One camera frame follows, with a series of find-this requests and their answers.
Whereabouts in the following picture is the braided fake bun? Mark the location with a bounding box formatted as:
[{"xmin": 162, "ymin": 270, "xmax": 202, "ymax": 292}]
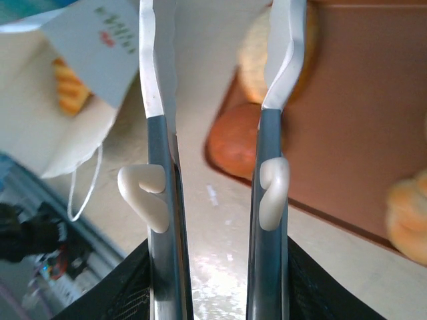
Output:
[{"xmin": 385, "ymin": 169, "xmax": 427, "ymax": 263}]

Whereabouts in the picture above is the white-tipped right gripper left finger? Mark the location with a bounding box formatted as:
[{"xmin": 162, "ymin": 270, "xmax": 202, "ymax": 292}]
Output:
[{"xmin": 59, "ymin": 0, "xmax": 195, "ymax": 320}]

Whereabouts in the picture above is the small circuit board with LEDs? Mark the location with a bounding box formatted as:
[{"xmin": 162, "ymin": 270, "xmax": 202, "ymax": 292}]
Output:
[{"xmin": 31, "ymin": 246, "xmax": 89, "ymax": 294}]

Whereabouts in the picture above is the white paper bag with handles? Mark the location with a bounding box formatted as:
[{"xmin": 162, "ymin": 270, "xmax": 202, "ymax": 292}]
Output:
[{"xmin": 0, "ymin": 0, "xmax": 143, "ymax": 223}]

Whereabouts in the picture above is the striped fake croissant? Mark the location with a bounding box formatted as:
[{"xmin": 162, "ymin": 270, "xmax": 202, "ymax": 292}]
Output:
[{"xmin": 51, "ymin": 58, "xmax": 93, "ymax": 116}]

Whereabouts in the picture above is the aluminium mounting rail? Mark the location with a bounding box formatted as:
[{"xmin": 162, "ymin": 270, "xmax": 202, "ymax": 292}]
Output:
[{"xmin": 0, "ymin": 156, "xmax": 131, "ymax": 320}]

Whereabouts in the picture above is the round brown fake bun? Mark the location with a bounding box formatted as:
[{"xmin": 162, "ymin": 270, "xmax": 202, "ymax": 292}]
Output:
[{"xmin": 205, "ymin": 102, "xmax": 265, "ymax": 179}]

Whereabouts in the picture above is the white-tipped right gripper right finger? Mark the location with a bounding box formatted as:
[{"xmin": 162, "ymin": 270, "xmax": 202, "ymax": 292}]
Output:
[{"xmin": 245, "ymin": 0, "xmax": 381, "ymax": 320}]

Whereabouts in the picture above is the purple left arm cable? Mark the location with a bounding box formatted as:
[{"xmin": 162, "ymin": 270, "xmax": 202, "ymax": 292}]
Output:
[{"xmin": 0, "ymin": 283, "xmax": 29, "ymax": 320}]

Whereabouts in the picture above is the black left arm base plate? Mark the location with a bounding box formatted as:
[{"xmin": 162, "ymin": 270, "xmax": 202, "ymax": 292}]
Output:
[{"xmin": 0, "ymin": 203, "xmax": 70, "ymax": 264}]

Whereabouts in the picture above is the brown rectangular tray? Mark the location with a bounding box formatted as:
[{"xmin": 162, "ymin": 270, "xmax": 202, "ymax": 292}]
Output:
[{"xmin": 203, "ymin": 0, "xmax": 427, "ymax": 257}]

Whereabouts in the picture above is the pale half loaf fake bread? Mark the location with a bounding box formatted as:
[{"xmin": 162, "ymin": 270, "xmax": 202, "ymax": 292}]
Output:
[{"xmin": 237, "ymin": 8, "xmax": 318, "ymax": 105}]

